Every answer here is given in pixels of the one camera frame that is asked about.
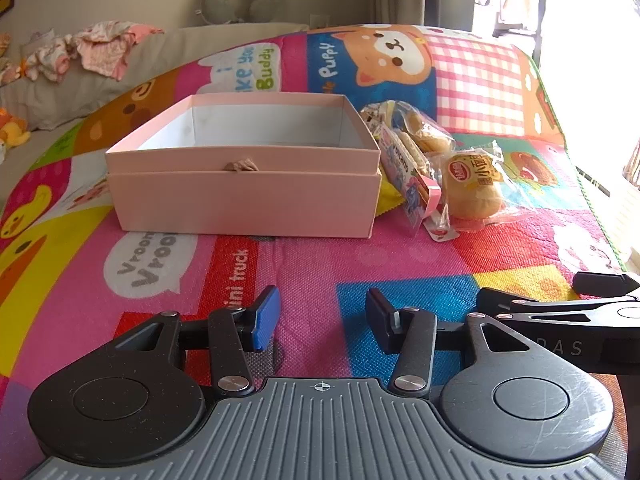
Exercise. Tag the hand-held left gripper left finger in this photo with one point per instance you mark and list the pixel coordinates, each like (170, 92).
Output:
(266, 320)

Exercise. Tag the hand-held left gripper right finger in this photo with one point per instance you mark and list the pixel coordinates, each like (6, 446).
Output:
(377, 315)

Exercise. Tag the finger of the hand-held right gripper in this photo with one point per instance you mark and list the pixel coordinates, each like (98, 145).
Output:
(605, 284)
(500, 302)

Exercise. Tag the bun packet with red label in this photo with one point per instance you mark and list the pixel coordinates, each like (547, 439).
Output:
(472, 195)

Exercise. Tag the yellow snack packet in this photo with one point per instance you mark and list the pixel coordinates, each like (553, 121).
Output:
(389, 200)

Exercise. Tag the pink cardboard box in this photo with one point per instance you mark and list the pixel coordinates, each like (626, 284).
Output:
(240, 200)

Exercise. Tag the pink snack packet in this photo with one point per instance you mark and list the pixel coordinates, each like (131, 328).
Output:
(407, 180)

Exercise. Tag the plain bun packet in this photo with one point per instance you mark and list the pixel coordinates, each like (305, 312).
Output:
(425, 135)

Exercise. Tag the clear packet of small snacks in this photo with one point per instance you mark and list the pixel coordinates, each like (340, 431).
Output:
(377, 115)

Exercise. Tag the colourful cartoon play mat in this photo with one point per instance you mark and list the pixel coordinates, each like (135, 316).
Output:
(310, 260)

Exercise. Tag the yellow plush toy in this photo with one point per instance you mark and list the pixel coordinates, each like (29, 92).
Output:
(12, 130)

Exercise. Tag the pile of pink clothes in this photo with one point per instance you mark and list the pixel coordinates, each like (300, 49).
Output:
(105, 45)

